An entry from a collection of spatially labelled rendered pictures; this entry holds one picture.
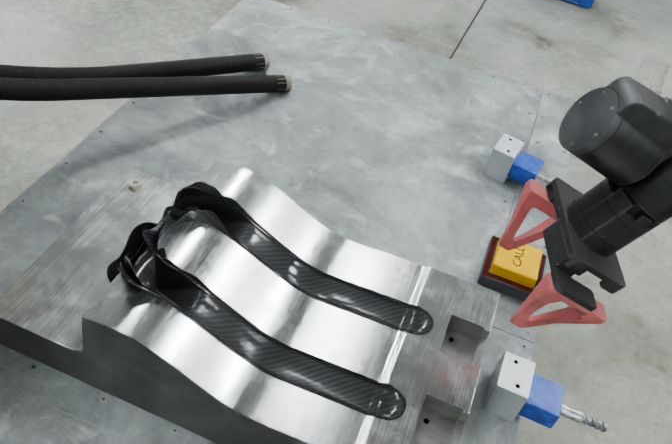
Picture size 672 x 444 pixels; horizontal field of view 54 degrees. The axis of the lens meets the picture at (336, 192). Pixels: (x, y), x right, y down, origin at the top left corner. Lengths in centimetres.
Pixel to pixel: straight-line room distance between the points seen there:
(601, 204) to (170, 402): 45
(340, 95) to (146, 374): 65
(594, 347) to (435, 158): 107
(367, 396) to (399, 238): 31
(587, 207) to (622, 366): 145
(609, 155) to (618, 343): 157
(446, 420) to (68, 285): 43
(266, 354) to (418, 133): 56
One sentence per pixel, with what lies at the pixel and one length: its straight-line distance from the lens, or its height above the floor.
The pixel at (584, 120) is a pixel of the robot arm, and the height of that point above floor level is 119.
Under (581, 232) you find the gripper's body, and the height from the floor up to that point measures 109.
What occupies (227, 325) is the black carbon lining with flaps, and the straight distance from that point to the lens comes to 70.
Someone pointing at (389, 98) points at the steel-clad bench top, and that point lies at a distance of 120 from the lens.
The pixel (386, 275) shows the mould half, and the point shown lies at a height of 89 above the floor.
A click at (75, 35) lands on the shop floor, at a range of 284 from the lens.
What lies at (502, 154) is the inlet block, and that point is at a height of 85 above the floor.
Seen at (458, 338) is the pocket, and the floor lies 86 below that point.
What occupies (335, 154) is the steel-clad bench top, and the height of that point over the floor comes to 80.
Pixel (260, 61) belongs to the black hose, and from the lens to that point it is 120.
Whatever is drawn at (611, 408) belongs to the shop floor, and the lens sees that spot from 195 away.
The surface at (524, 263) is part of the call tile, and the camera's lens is 93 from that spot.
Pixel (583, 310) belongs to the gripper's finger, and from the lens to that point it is 61.
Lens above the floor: 148
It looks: 43 degrees down
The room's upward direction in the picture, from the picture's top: 11 degrees clockwise
